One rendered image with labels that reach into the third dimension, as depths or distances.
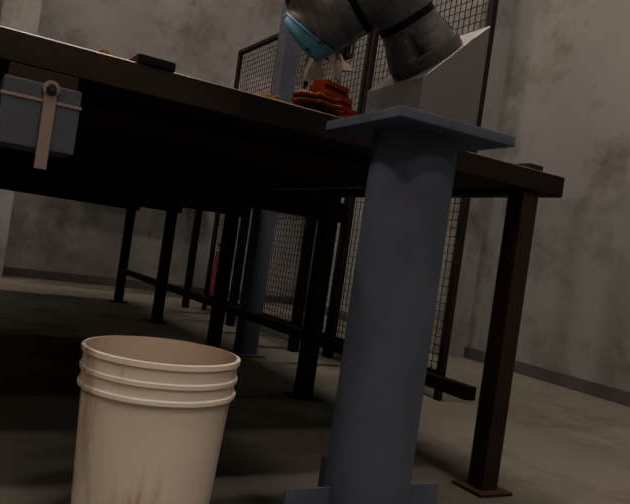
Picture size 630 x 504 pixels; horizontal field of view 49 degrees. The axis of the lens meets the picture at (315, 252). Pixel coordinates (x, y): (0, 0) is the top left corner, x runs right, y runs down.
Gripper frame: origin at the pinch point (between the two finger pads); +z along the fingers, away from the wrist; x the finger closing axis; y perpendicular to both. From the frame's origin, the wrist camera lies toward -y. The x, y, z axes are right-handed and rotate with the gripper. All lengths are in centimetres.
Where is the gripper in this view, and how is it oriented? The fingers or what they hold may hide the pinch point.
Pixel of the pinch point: (318, 85)
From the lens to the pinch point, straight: 182.8
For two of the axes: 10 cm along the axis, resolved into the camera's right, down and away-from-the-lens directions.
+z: -1.4, 9.9, 0.0
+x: -6.0, -0.8, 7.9
